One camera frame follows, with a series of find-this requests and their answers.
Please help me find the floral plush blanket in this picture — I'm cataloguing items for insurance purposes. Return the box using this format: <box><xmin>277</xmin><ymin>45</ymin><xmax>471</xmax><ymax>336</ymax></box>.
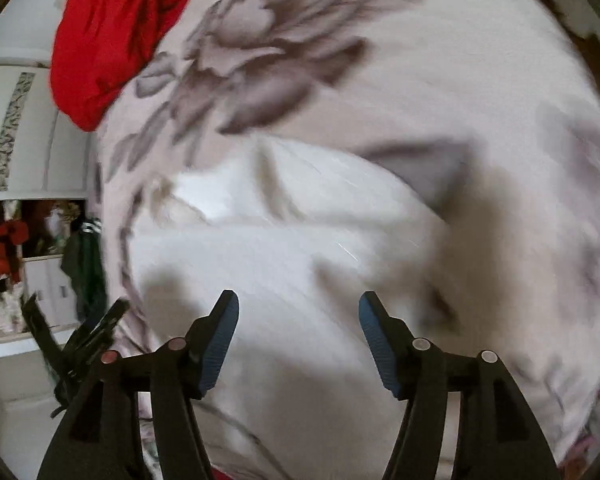
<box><xmin>87</xmin><ymin>0</ymin><xmax>600</xmax><ymax>480</ymax></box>

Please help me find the white wardrobe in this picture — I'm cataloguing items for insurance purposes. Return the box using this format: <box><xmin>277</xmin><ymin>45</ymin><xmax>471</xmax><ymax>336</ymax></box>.
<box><xmin>0</xmin><ymin>65</ymin><xmax>97</xmax><ymax>361</ymax></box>

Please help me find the dark green garment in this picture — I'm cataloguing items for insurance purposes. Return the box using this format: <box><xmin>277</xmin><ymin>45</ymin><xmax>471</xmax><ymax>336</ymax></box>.
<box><xmin>60</xmin><ymin>216</ymin><xmax>109</xmax><ymax>322</ymax></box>

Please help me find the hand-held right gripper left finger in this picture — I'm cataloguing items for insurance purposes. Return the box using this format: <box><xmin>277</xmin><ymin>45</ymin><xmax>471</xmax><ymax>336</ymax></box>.
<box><xmin>37</xmin><ymin>290</ymin><xmax>240</xmax><ymax>480</ymax></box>

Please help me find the red quilt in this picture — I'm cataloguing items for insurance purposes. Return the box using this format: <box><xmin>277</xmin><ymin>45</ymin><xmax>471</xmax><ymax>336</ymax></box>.
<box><xmin>50</xmin><ymin>0</ymin><xmax>217</xmax><ymax>132</ymax></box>

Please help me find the white towel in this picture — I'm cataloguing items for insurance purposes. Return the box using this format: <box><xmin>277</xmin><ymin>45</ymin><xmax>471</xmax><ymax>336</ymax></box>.
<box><xmin>125</xmin><ymin>137</ymin><xmax>461</xmax><ymax>480</ymax></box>

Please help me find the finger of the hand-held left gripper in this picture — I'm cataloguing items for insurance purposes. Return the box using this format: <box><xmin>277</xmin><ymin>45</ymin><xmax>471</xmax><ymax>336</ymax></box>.
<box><xmin>67</xmin><ymin>299</ymin><xmax>131</xmax><ymax>356</ymax></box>
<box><xmin>21</xmin><ymin>294</ymin><xmax>65</xmax><ymax>367</ymax></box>

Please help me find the red hanging coat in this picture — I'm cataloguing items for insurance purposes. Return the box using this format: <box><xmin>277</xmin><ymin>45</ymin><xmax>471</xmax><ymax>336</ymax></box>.
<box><xmin>0</xmin><ymin>216</ymin><xmax>29</xmax><ymax>297</ymax></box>

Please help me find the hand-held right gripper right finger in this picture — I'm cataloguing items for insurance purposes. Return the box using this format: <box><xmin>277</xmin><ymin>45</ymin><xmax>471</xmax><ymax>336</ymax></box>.
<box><xmin>358</xmin><ymin>291</ymin><xmax>561</xmax><ymax>480</ymax></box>

